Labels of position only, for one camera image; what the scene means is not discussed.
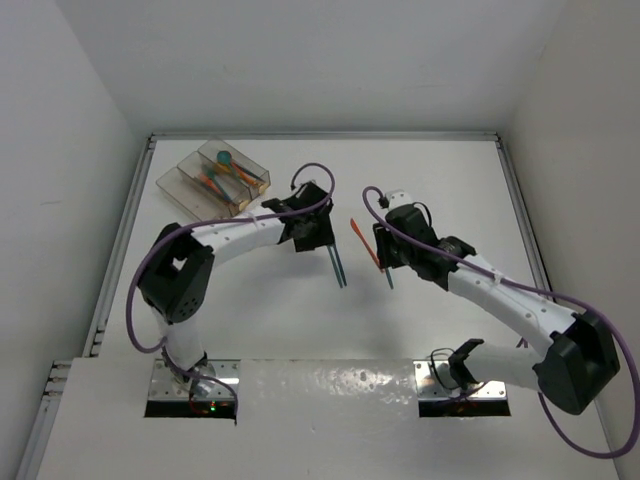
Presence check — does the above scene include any clear middle container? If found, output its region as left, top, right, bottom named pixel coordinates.
left=177, top=152, right=252, bottom=217

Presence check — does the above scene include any teal plastic fork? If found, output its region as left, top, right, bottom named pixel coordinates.
left=200, top=166, right=236, bottom=204

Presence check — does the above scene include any clear outer container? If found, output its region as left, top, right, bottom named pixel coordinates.
left=156, top=167, right=223, bottom=221

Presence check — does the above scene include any dark blue plastic spoon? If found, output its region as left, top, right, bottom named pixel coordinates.
left=234, top=163, right=262, bottom=183

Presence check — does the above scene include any orange plastic spoon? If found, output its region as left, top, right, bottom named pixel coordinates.
left=231, top=163, right=260, bottom=185

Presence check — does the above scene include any teal plastic spoon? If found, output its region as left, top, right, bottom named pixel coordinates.
left=216, top=150, right=239, bottom=174

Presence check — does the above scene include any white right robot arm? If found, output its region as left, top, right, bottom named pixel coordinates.
left=373, top=190, right=620, bottom=415

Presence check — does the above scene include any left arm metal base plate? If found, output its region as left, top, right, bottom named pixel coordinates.
left=147, top=359, right=240, bottom=402

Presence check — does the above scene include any orange plastic knife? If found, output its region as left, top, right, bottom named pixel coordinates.
left=349, top=218, right=384, bottom=273

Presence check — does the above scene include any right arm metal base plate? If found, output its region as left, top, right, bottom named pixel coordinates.
left=413, top=358, right=508, bottom=402

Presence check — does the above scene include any teal plastic knife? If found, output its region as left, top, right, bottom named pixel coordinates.
left=327, top=245, right=345, bottom=288
left=385, top=269, right=395, bottom=290

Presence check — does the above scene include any clear spoon container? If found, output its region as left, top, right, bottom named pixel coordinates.
left=196, top=140, right=271, bottom=204

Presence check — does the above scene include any yellow plastic spoon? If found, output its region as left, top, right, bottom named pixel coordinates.
left=226, top=164, right=262, bottom=187

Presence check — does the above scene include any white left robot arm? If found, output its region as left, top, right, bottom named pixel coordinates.
left=135, top=181, right=335, bottom=382

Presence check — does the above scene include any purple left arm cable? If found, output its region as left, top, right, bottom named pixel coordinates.
left=124, top=162, right=336, bottom=417

